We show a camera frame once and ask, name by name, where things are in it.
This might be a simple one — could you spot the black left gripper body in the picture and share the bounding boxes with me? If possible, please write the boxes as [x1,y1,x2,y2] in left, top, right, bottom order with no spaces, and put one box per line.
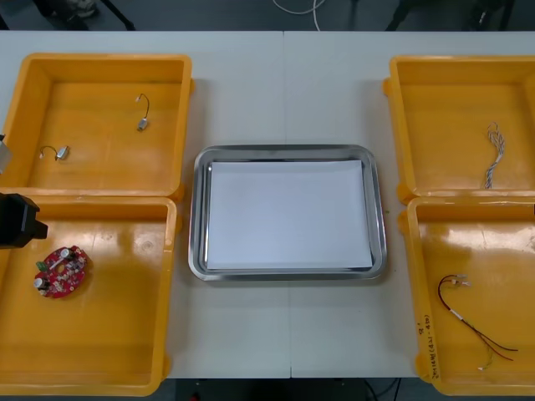
[0,192,41,251]

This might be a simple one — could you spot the blue-white twisted wire harness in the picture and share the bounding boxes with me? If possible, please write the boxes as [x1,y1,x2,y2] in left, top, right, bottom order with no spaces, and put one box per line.
[482,120,507,190]

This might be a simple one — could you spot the round red circuit board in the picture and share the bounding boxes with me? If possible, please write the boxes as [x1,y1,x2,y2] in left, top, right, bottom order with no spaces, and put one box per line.
[32,246,92,300]

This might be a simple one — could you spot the small metal solenoid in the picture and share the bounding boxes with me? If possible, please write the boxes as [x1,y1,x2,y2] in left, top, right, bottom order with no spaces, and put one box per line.
[134,93,152,134]
[38,145,71,162]

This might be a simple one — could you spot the black chair base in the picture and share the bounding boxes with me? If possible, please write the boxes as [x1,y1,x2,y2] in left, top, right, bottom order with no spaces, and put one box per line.
[41,0,137,32]

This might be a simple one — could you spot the white paper sheet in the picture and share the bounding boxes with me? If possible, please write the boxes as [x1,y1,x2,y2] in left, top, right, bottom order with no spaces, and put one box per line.
[206,159,375,272]

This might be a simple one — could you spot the steel tray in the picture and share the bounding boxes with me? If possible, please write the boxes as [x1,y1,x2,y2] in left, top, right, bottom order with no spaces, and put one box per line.
[187,144,388,283]

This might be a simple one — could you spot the yellow-orange plastic bin with handwriting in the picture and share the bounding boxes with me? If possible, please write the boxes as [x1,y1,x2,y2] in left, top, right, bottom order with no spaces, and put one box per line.
[396,195,535,396]

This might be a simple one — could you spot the white floor cable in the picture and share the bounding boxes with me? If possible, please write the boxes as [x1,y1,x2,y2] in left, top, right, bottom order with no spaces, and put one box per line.
[273,0,326,32]

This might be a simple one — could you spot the black floor cables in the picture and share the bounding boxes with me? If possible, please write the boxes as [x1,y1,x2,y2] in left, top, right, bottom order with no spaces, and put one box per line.
[359,378,403,401]

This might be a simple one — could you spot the red-black wire harness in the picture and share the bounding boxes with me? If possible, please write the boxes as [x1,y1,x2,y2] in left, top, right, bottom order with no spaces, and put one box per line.
[436,272,520,373]

